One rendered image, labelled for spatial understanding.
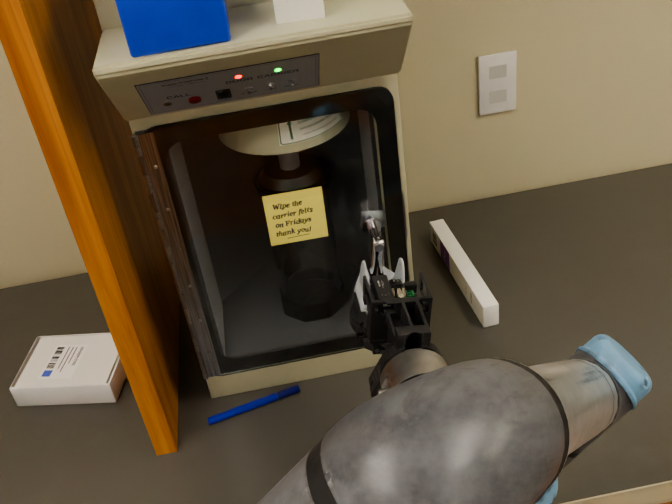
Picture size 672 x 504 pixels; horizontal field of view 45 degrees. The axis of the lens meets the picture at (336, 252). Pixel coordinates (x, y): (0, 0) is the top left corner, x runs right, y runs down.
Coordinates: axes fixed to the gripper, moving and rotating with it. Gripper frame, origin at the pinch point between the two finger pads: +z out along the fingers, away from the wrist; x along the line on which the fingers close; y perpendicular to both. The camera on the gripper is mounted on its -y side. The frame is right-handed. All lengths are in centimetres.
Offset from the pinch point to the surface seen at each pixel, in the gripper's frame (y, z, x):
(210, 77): 29.9, -3.0, 19.4
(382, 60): 30.0, -0.3, 0.7
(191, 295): -3.6, 4.3, 24.0
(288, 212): 8.4, 4.4, 10.9
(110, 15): 33.9, 5.6, 29.6
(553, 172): -14, 48, -46
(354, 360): -18.9, 5.4, 1.2
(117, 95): 28.1, -2.4, 29.1
